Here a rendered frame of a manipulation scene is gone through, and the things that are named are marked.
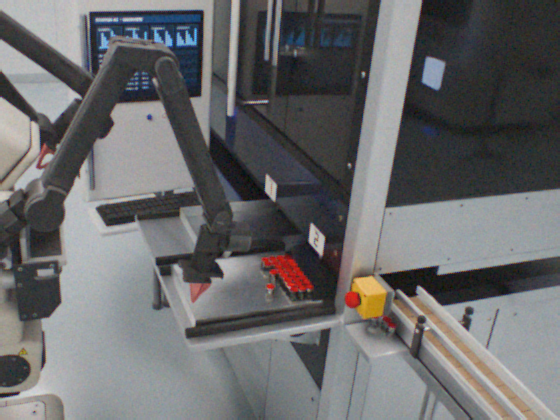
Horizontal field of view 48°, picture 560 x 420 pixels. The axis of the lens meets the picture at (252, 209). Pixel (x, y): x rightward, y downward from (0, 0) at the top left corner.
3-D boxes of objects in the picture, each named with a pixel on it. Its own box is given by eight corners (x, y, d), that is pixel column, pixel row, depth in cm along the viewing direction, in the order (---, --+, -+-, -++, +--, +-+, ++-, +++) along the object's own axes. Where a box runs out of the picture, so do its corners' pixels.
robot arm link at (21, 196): (3, 200, 130) (3, 213, 126) (41, 171, 130) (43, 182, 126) (34, 228, 135) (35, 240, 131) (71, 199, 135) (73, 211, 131)
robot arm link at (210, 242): (198, 218, 148) (205, 229, 144) (224, 221, 151) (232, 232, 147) (191, 244, 151) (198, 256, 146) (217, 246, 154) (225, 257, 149)
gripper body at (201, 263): (223, 281, 151) (230, 255, 149) (183, 279, 147) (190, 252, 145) (215, 268, 157) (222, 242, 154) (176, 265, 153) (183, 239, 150)
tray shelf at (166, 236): (269, 206, 222) (269, 201, 221) (366, 321, 164) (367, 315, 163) (134, 219, 206) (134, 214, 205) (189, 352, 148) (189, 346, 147)
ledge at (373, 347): (390, 322, 164) (391, 316, 163) (417, 353, 153) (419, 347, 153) (343, 331, 160) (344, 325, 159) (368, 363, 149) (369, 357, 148)
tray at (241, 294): (283, 261, 185) (285, 250, 183) (320, 311, 163) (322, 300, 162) (171, 275, 174) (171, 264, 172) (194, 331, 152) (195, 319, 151)
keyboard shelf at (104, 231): (193, 187, 251) (193, 181, 250) (222, 217, 229) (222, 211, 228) (80, 204, 231) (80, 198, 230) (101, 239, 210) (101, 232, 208)
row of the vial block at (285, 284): (273, 269, 180) (274, 255, 178) (297, 304, 165) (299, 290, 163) (266, 270, 179) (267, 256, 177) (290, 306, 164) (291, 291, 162)
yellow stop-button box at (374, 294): (374, 298, 156) (378, 274, 153) (389, 315, 150) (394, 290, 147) (347, 303, 154) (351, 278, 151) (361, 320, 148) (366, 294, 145)
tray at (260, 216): (275, 207, 217) (276, 198, 216) (306, 243, 195) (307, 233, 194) (179, 217, 206) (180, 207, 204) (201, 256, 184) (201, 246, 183)
